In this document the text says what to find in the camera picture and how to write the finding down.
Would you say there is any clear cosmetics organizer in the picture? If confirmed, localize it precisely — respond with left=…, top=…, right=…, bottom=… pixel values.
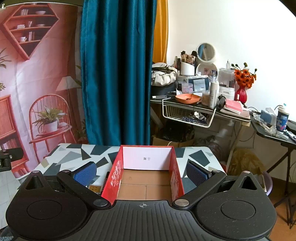
left=218, top=68, right=236, bottom=88

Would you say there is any pink printed wall tapestry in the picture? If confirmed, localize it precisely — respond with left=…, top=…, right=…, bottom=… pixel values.
left=0, top=0, right=89, bottom=179

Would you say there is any blue cosmetics box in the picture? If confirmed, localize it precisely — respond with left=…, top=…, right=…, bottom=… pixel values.
left=187, top=76, right=210, bottom=92

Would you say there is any yellow curtain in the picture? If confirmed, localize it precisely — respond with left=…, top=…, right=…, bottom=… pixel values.
left=153, top=0, right=169, bottom=65

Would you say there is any pink book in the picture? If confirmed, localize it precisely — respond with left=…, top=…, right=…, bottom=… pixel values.
left=220, top=98, right=250, bottom=116

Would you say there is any orange flower bouquet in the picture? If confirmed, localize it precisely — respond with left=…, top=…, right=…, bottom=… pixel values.
left=231, top=62, right=258, bottom=90

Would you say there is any black side table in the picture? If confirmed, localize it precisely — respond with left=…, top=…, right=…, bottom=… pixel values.
left=251, top=112, right=296, bottom=224

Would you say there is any blue white patterned pouch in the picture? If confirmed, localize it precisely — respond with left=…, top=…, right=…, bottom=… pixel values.
left=181, top=116, right=206, bottom=124

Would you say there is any teal curtain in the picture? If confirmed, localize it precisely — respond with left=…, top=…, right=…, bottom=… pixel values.
left=80, top=0, right=158, bottom=146

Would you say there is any grey dressing table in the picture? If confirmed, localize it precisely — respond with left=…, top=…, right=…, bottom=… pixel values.
left=150, top=93, right=252, bottom=168

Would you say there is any blue paper cup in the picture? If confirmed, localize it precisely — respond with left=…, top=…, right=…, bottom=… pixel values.
left=276, top=107, right=290, bottom=132

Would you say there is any grey white bag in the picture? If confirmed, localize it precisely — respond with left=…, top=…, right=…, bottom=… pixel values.
left=151, top=62, right=178, bottom=86

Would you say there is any white wire basket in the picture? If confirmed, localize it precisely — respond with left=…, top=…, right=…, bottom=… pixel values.
left=162, top=98, right=218, bottom=128

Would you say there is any blue tissue box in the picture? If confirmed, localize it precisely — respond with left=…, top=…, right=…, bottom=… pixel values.
left=260, top=108, right=278, bottom=127

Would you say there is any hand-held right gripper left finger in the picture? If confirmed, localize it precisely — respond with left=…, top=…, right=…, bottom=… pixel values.
left=24, top=161, right=111, bottom=210

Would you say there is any tall white bottle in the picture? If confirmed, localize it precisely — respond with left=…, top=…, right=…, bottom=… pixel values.
left=209, top=81, right=219, bottom=109

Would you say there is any orange bowl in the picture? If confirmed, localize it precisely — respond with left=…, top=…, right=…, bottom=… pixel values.
left=175, top=93, right=201, bottom=104

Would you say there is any orange furry cushion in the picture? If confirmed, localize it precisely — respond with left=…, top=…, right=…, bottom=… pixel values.
left=228, top=148, right=266, bottom=176

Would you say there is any white brush holder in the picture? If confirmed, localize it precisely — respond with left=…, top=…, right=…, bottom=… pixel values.
left=180, top=61, right=196, bottom=76

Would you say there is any red cardboard box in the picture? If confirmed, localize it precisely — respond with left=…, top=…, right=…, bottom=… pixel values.
left=101, top=145, right=185, bottom=205

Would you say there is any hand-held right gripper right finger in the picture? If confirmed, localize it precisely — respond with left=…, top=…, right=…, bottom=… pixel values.
left=172, top=160, right=265, bottom=210

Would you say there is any black bag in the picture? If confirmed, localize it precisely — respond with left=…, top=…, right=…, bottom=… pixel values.
left=151, top=82, right=177, bottom=99

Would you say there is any round white vanity mirror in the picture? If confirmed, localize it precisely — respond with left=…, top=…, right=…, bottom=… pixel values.
left=195, top=43, right=218, bottom=77

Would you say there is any purple stool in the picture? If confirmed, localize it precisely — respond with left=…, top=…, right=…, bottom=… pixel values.
left=260, top=171, right=273, bottom=196

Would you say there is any geometric patterned tablecloth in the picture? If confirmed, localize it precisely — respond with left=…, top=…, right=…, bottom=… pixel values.
left=17, top=143, right=226, bottom=193

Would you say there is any red vase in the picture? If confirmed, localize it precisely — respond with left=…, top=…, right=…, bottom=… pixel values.
left=234, top=86, right=247, bottom=103

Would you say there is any bunch of makeup brushes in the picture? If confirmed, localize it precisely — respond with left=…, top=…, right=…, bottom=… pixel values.
left=174, top=50, right=198, bottom=66

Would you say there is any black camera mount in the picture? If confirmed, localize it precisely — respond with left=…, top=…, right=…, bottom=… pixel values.
left=0, top=148, right=24, bottom=172

